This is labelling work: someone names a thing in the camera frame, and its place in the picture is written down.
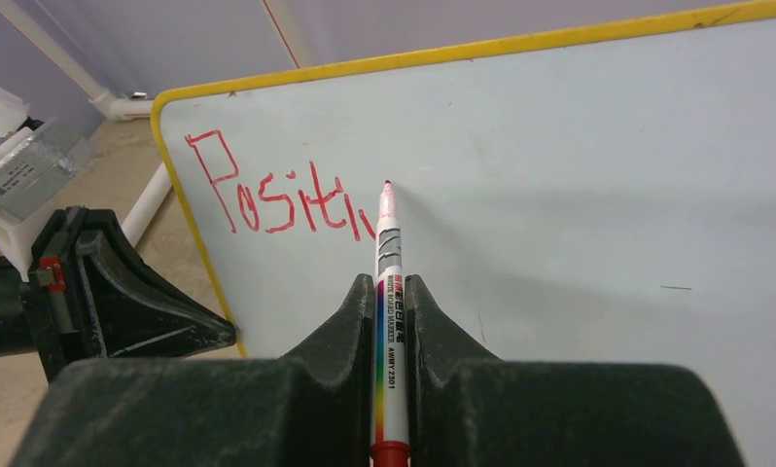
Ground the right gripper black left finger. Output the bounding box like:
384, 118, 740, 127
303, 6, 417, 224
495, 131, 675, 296
12, 274, 375, 466

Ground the yellow-framed whiteboard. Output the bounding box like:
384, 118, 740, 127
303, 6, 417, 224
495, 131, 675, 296
151, 1, 776, 466

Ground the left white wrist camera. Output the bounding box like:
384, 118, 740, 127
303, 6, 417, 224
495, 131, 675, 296
0, 88, 99, 282

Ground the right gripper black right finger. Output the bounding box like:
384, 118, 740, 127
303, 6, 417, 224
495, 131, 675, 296
406, 275, 744, 466

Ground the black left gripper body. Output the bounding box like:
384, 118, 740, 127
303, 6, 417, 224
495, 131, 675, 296
19, 205, 115, 382

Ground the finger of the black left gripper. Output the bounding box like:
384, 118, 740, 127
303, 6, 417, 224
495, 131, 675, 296
75, 230, 237, 358

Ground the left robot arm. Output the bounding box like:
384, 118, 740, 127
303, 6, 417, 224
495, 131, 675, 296
0, 206, 237, 380

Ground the white PVC pipe frame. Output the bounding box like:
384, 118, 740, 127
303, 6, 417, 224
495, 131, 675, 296
0, 0, 315, 249

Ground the red-capped white marker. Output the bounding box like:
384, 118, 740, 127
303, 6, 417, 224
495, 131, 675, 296
370, 180, 410, 467

